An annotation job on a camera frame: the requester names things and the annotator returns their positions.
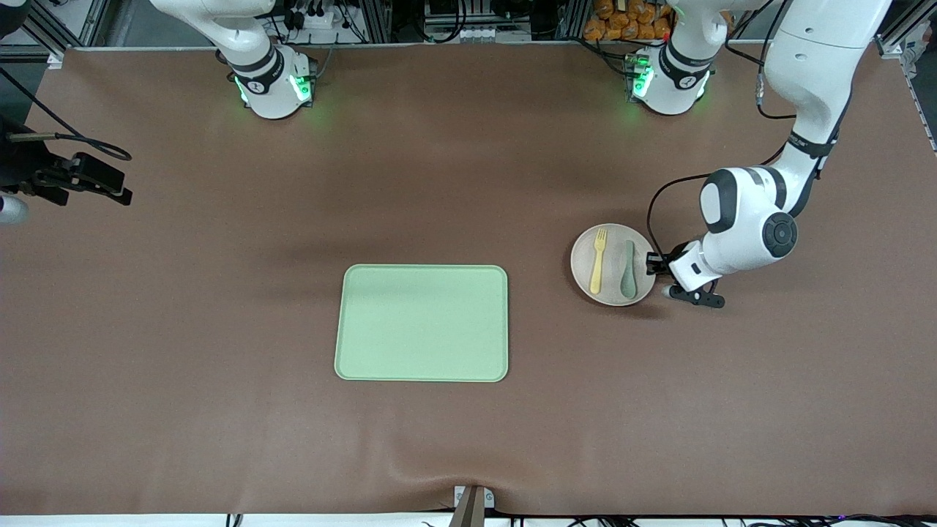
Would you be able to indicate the white power strip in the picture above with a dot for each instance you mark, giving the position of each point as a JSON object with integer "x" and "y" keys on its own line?
{"x": 318, "y": 18}

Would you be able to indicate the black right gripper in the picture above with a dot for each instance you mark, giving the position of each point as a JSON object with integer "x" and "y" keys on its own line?
{"x": 22, "y": 167}

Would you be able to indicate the brown table mat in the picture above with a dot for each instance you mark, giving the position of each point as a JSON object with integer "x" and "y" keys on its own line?
{"x": 219, "y": 329}

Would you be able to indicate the metal table edge bracket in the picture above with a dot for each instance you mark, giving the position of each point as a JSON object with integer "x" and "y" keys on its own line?
{"x": 472, "y": 505}

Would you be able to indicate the orange packaged goods pile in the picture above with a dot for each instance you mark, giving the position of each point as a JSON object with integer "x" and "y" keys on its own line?
{"x": 622, "y": 22}

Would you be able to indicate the aluminium frame profile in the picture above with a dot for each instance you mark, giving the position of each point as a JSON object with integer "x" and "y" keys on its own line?
{"x": 908, "y": 36}
{"x": 51, "y": 29}

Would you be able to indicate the yellow plastic fork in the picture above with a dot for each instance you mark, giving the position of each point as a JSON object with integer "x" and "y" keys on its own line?
{"x": 598, "y": 267}

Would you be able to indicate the teal plastic spoon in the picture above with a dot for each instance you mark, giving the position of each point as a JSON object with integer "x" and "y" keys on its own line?
{"x": 628, "y": 278}

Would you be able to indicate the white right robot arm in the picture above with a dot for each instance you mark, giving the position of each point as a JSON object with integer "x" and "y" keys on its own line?
{"x": 256, "y": 73}

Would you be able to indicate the light green rectangular tray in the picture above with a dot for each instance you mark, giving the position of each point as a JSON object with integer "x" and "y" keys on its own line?
{"x": 421, "y": 326}

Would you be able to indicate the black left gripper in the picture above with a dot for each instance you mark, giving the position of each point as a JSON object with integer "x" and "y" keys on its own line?
{"x": 665, "y": 263}

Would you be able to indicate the beige speckled round plate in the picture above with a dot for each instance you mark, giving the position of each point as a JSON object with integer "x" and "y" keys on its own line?
{"x": 613, "y": 287}

